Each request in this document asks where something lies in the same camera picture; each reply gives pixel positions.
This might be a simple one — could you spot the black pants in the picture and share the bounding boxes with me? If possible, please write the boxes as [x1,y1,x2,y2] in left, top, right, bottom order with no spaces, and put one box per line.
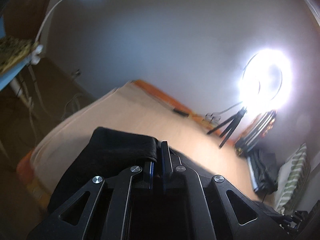
[47,126,283,215]

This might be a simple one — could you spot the stack of folded dark clothes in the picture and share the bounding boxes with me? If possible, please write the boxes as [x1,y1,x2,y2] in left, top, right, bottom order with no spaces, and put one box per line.
[247,148,278,194]

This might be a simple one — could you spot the black mini tripod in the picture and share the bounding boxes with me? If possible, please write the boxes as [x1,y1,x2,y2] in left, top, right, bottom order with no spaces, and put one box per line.
[207,107,247,148]

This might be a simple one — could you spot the folded grey tripod stand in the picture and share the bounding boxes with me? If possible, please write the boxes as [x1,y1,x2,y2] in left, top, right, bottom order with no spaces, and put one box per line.
[234,110,277,156]

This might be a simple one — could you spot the green striped pillow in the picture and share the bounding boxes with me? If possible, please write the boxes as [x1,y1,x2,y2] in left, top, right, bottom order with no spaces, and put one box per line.
[273,143,310,215]

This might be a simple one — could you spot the beige blanket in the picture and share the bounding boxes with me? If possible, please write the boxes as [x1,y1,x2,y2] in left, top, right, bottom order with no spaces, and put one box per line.
[30,83,258,200]

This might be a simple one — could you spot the orange floral bedsheet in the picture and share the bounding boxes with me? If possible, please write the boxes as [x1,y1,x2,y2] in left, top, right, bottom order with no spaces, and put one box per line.
[132,80,211,127]

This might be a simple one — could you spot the black power cable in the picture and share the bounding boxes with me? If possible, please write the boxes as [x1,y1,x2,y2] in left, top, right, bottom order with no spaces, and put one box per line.
[172,102,245,126]

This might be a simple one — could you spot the bright ring light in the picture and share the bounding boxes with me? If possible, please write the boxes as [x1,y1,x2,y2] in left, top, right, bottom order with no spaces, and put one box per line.
[239,48,293,114]

